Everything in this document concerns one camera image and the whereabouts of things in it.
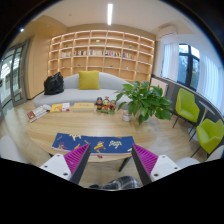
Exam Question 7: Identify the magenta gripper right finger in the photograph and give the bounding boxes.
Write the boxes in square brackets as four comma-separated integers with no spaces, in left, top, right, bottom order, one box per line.
[131,143,183,187]

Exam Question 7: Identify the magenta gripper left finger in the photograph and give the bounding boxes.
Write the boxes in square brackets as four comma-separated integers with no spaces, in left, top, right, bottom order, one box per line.
[39,143,92,185]

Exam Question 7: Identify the blue patterned towel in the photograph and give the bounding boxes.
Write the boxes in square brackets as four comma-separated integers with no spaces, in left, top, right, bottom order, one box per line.
[52,133,134,154]

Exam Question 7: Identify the plaid fabric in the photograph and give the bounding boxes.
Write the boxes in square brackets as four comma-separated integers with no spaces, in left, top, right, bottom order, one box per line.
[90,176,140,190]

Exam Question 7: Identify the yellow flat book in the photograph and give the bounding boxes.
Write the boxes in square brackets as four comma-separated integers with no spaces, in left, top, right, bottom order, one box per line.
[72,103,94,111]

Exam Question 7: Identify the yellow and white booklet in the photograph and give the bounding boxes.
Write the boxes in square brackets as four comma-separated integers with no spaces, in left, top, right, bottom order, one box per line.
[50,103,70,112]

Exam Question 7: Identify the green potted plant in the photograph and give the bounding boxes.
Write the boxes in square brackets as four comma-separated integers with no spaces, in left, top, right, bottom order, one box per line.
[115,81,172,124]

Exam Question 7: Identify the colourful toy figurines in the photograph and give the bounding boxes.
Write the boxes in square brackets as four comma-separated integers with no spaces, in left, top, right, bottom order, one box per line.
[95,96,116,114]

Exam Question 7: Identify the far lime green chair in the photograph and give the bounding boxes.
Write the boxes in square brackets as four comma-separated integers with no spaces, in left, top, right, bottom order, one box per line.
[175,88,200,124]

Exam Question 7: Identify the lime green chair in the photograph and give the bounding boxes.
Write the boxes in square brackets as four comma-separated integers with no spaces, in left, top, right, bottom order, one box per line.
[175,88,200,124]
[192,118,224,155]

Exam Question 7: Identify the near lime green chair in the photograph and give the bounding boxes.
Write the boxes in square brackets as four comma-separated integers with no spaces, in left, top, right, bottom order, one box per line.
[192,118,224,155]

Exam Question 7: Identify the black bag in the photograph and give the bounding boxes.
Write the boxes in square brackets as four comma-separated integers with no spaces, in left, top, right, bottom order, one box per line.
[44,72,64,95]

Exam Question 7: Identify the yellow cushion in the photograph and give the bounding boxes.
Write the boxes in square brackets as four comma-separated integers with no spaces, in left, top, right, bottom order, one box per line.
[79,71,100,90]

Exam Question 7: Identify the grey sofa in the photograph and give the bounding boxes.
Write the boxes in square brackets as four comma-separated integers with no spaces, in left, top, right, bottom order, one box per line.
[33,72,127,107]

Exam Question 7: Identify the window with white curtains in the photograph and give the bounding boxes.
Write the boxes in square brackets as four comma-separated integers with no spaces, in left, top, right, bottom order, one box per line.
[161,43,221,104]

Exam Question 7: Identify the glass door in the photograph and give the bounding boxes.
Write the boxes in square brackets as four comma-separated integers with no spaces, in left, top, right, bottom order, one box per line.
[0,41,29,115]

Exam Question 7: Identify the ceiling light strip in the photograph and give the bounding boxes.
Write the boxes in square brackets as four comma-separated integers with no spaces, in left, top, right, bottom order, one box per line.
[107,3,113,25]

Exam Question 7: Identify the wooden wall bookshelf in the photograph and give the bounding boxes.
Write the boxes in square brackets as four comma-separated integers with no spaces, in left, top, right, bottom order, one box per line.
[48,30,155,82]

